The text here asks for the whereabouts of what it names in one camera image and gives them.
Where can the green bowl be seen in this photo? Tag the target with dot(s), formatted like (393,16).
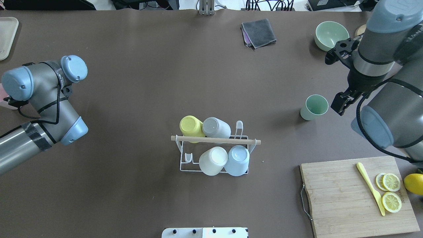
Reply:
(328,33)

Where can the yellow plastic knife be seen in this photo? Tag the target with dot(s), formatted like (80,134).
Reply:
(375,193)

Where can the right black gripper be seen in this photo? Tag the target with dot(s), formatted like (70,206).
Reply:
(359,82)

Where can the yellow cup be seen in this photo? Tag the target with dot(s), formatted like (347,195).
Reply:
(190,126)

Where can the lemon slice lower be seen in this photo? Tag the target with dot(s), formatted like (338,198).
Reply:
(391,182)

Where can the light blue cup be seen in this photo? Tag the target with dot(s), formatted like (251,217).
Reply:
(238,161)

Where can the beige tray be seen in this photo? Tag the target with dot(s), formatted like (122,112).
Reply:
(8,29)

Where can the mint green cup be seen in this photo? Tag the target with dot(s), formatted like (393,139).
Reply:
(315,106)

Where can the yellow lemon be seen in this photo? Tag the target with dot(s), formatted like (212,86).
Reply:
(414,183)

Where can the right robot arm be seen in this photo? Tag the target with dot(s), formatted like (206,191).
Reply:
(385,78)

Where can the purple cloth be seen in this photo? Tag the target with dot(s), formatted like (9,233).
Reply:
(246,39)

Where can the bamboo cutting board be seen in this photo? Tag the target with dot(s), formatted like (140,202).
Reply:
(342,205)

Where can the grey cup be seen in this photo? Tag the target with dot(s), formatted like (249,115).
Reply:
(216,128)

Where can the lemon slice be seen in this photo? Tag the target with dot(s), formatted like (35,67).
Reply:
(391,202)
(391,182)

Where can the white wire cup holder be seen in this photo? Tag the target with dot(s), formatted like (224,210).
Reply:
(191,148)

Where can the lemon slice hidden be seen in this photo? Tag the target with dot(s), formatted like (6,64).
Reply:
(379,181)

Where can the grey cloth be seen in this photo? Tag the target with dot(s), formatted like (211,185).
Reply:
(259,32)

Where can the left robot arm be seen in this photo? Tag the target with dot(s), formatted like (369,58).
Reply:
(47,86)

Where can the lemon slice upper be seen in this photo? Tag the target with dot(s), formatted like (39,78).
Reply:
(391,202)

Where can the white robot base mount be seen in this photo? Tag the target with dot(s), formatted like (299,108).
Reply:
(206,232)

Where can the cream white cup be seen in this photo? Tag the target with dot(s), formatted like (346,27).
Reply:
(212,161)

